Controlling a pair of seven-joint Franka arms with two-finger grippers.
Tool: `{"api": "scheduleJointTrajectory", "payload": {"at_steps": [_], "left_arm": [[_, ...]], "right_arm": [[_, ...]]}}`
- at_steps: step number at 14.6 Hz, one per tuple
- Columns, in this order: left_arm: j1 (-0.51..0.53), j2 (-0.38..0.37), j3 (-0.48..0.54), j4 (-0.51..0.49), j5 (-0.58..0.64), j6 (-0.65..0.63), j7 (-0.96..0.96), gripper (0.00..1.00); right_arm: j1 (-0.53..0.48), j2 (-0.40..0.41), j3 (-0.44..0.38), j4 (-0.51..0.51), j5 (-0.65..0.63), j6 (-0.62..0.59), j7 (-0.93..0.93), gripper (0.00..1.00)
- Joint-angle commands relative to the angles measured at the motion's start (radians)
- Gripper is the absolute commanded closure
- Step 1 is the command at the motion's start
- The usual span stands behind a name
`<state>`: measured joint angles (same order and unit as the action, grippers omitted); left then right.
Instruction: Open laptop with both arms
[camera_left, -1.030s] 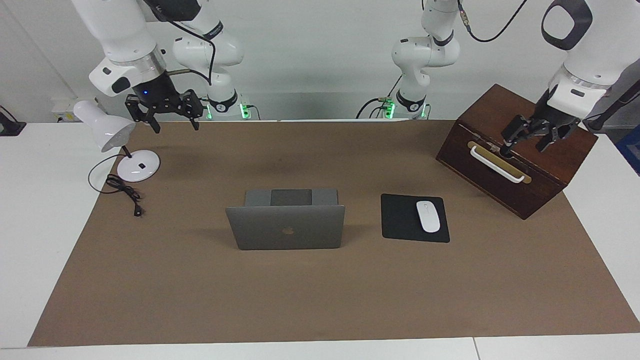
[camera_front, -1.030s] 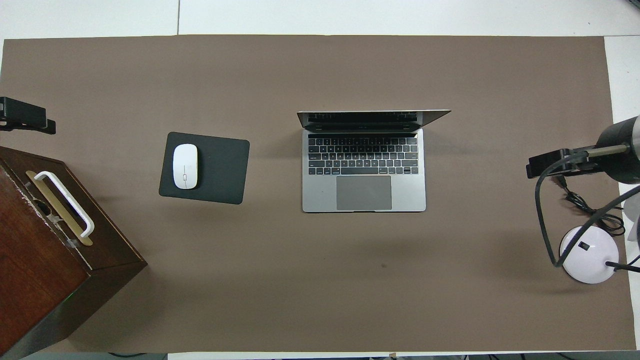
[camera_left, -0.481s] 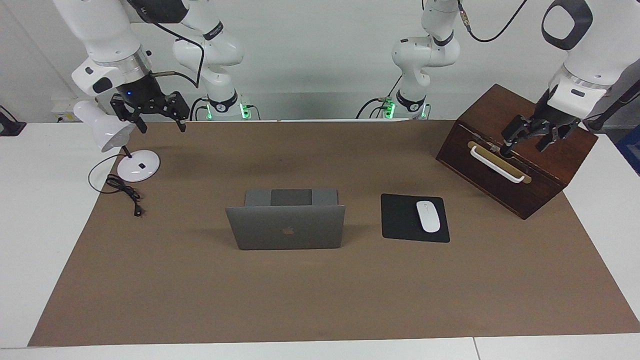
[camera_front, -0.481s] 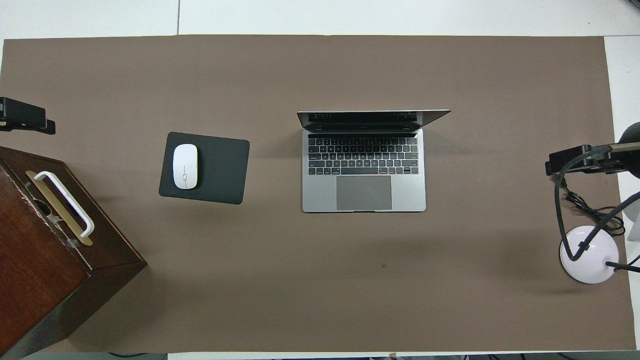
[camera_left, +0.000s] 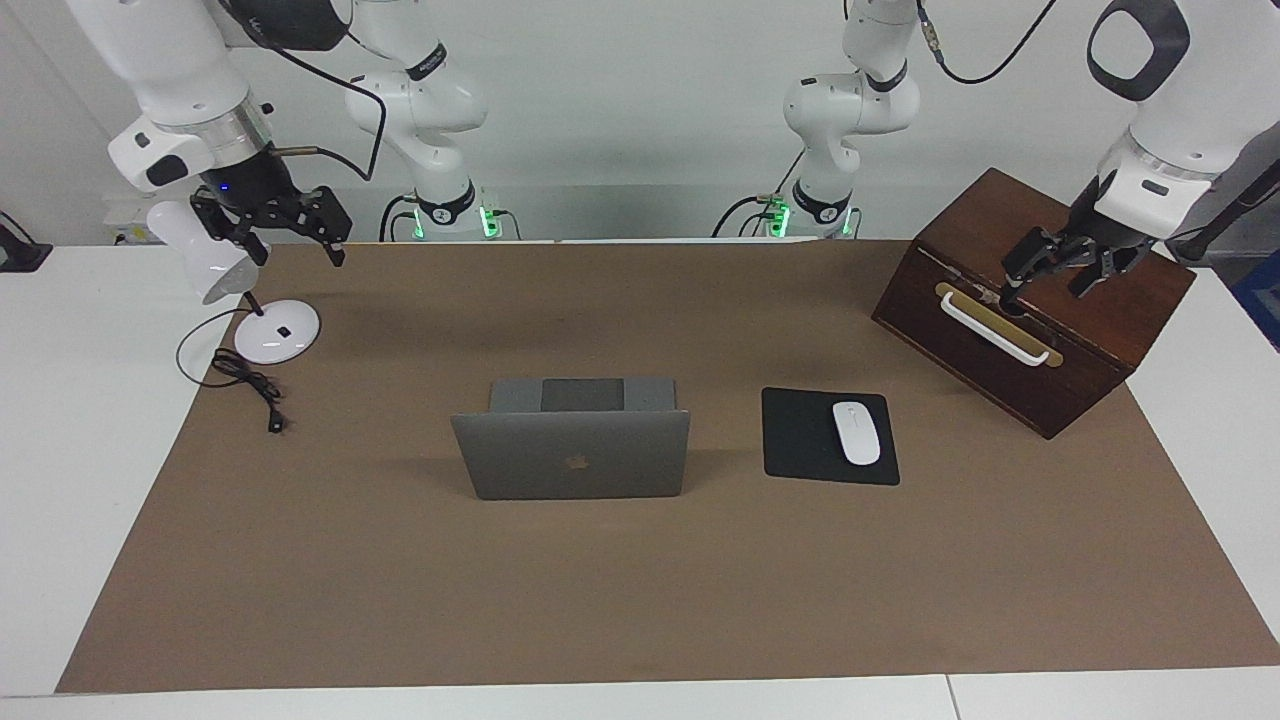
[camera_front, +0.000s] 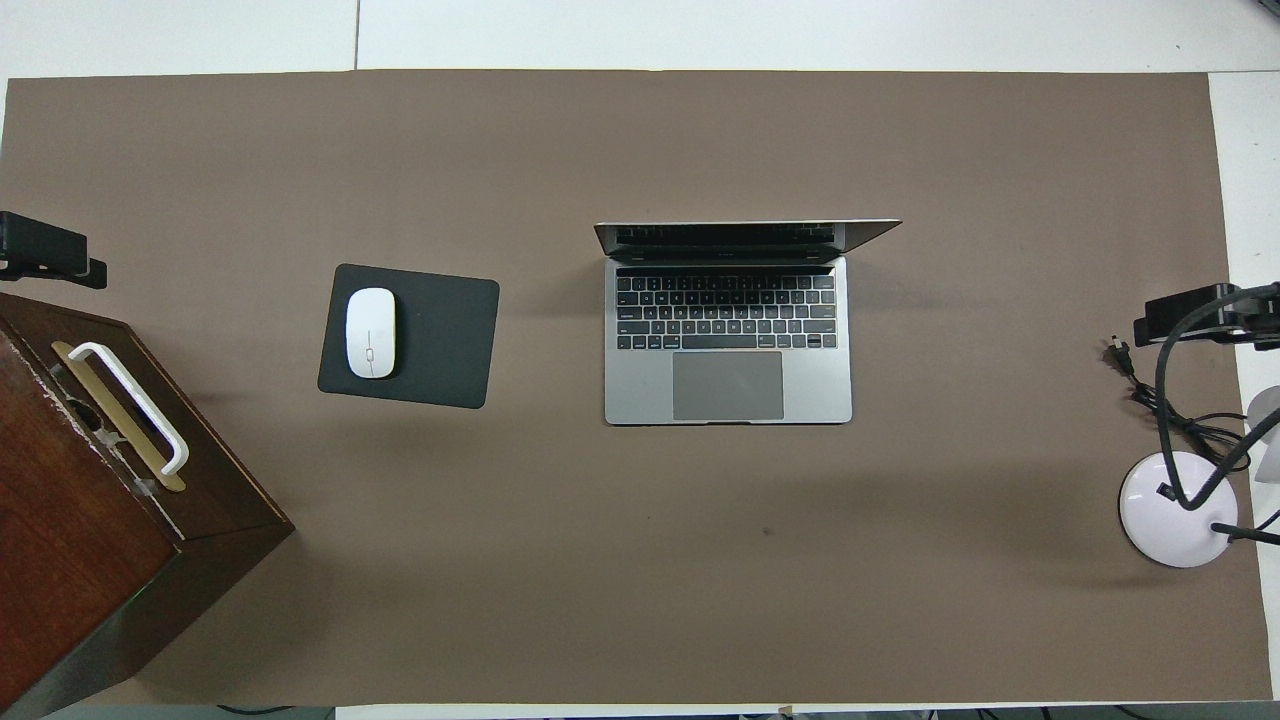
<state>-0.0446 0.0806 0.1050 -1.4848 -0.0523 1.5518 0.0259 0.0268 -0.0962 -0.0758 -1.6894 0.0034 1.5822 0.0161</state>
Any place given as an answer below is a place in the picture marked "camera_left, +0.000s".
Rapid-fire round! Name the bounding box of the silver apple laptop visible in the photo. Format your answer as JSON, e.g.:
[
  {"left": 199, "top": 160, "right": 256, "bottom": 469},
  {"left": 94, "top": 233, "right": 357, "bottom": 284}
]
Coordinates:
[{"left": 450, "top": 376, "right": 692, "bottom": 501}]

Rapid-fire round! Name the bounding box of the white desk lamp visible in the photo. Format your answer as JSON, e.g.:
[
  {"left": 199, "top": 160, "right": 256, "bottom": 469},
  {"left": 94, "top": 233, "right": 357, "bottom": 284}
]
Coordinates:
[{"left": 147, "top": 200, "right": 322, "bottom": 365}]

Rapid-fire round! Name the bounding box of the dark brown wooden box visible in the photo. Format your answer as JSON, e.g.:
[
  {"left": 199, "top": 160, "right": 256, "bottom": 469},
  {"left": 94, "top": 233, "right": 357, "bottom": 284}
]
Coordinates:
[{"left": 871, "top": 167, "right": 1197, "bottom": 441}]

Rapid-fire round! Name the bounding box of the white power socket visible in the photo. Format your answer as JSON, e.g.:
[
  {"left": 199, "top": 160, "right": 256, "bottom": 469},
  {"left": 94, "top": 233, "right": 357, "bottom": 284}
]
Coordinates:
[{"left": 104, "top": 193, "right": 153, "bottom": 247}]

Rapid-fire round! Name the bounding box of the black stand leg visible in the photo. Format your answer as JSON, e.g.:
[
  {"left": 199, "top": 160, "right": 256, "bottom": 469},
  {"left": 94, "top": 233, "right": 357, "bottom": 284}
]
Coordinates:
[{"left": 1165, "top": 160, "right": 1280, "bottom": 263}]

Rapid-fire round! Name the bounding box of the blue crate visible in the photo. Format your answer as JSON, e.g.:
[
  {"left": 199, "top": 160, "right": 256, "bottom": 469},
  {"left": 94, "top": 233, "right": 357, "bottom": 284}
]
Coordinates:
[{"left": 1232, "top": 250, "right": 1280, "bottom": 351}]

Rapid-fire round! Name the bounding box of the white computer mouse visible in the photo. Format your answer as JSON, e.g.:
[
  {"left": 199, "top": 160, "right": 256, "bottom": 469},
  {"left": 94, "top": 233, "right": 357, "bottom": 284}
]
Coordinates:
[{"left": 832, "top": 401, "right": 882, "bottom": 467}]

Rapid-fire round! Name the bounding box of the black clamp base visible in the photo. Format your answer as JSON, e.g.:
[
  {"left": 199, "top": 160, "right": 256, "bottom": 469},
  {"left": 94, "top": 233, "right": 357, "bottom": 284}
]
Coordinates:
[{"left": 0, "top": 212, "right": 53, "bottom": 273}]

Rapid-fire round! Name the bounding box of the black mouse pad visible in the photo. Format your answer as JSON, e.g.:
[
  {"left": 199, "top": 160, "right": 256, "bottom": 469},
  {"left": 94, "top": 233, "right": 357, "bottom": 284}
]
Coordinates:
[{"left": 761, "top": 387, "right": 901, "bottom": 487}]

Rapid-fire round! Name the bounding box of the brown table mat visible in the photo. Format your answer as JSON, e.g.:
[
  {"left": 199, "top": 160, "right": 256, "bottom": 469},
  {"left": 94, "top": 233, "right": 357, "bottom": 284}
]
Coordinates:
[{"left": 55, "top": 240, "right": 1280, "bottom": 694}]

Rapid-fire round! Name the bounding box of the white box handle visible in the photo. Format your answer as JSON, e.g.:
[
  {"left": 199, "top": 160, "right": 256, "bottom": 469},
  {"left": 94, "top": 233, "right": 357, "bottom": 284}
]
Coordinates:
[{"left": 940, "top": 291, "right": 1051, "bottom": 368}]

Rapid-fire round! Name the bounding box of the black arm base cable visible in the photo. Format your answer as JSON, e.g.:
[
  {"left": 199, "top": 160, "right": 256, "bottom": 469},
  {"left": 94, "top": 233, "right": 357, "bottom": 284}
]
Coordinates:
[
  {"left": 378, "top": 192, "right": 417, "bottom": 242},
  {"left": 712, "top": 195, "right": 777, "bottom": 239}
]

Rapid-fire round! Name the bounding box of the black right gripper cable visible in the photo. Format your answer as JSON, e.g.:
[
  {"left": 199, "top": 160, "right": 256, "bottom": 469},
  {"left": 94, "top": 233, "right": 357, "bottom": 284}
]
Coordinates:
[{"left": 225, "top": 0, "right": 388, "bottom": 183}]

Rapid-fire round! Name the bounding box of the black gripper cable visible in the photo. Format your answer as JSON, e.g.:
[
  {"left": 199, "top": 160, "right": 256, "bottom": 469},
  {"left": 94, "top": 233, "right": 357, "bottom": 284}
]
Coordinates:
[
  {"left": 225, "top": 0, "right": 388, "bottom": 183},
  {"left": 918, "top": 0, "right": 1061, "bottom": 85}
]

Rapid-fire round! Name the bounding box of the black lamp power cable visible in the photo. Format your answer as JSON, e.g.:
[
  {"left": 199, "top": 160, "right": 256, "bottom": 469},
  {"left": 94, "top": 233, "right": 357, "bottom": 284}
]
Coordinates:
[{"left": 176, "top": 308, "right": 287, "bottom": 435}]

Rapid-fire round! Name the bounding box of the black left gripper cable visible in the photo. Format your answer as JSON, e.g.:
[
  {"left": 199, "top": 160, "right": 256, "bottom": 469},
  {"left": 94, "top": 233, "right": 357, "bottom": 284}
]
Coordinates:
[{"left": 918, "top": 0, "right": 1061, "bottom": 85}]

